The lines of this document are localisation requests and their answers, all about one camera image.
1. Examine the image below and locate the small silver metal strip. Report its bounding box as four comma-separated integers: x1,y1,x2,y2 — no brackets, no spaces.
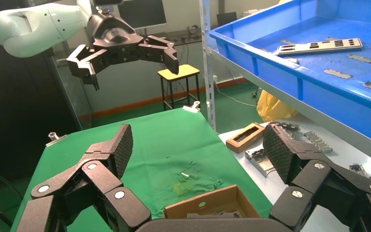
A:
348,163,370,178

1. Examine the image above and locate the small black monitor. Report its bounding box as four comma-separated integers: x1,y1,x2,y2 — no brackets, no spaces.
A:
216,12,238,27

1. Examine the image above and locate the silver metal IO shield plate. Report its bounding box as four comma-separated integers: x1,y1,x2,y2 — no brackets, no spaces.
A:
274,38,363,58
209,209,243,219

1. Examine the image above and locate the yellow plastic bag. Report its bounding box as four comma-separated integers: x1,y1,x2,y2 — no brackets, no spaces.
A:
256,89,299,123

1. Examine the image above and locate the brown cardboard box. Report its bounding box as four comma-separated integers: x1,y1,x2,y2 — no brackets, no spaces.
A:
163,185,260,220

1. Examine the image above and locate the square metal bracket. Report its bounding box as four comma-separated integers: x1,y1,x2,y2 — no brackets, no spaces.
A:
245,147,276,178

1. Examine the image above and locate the white floor cable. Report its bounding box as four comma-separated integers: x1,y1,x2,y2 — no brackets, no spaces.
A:
215,84,258,107

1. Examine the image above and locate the silver binder clip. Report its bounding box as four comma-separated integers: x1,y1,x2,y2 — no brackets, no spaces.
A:
183,101,201,113
45,131,68,147

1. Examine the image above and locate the green table cloth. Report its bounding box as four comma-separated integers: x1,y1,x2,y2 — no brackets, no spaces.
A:
10,107,273,232

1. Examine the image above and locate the large dark monitor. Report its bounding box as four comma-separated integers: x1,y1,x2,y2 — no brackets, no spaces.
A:
117,0,168,30

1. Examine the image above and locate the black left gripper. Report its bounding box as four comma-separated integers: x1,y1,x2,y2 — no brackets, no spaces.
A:
66,12,180,91

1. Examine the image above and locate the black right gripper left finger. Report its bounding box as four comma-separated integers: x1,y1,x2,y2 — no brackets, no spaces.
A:
15,124,152,232

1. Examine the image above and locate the grey background workbench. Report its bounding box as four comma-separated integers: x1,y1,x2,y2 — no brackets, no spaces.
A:
56,28,205,113

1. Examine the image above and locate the angled metal bracket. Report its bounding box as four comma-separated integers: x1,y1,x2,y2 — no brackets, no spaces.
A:
304,131,333,154

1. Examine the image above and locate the slotted metal bracket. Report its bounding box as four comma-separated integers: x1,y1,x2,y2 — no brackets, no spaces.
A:
269,121,301,135

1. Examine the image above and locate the black cable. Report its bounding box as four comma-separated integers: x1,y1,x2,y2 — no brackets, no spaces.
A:
0,166,23,225

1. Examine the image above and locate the blue plastic tray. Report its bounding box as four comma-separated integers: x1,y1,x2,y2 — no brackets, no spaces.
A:
209,0,371,149

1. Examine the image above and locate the yellow top black stool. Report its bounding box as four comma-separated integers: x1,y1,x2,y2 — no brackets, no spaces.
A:
157,64,201,111

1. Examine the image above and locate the grey metal shelf rack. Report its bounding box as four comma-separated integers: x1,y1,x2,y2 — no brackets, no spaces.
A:
199,0,371,169

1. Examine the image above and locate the brown cardboard frame block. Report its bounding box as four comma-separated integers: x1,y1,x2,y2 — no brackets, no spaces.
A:
225,122,266,154

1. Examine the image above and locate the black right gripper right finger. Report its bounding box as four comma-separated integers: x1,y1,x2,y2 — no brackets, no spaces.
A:
263,123,371,232

